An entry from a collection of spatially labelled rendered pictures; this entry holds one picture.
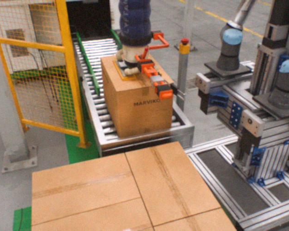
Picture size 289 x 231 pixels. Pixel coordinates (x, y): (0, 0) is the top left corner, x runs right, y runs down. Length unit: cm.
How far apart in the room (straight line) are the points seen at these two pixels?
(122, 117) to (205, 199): 76
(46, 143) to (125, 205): 158
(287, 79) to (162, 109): 85
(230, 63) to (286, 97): 48
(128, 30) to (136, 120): 61
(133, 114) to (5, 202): 128
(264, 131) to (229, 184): 77
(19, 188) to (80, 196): 104
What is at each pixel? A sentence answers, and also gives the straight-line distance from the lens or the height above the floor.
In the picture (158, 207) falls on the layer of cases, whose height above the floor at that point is 54.
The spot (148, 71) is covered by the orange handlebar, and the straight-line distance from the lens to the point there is 176.
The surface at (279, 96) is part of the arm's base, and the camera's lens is 164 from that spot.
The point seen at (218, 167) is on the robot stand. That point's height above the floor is 21.
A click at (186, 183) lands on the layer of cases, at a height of 54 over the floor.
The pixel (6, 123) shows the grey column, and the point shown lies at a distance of 267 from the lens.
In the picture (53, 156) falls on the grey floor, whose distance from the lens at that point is 289.
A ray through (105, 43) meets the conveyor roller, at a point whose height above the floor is 54.
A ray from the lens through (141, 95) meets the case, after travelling 191.
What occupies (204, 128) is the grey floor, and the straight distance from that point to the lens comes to 315.
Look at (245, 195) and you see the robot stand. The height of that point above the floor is 21.
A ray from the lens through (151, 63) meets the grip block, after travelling 183.
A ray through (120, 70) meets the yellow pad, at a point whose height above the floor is 97.
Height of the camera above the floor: 185
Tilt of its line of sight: 34 degrees down
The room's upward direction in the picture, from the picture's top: 1 degrees counter-clockwise
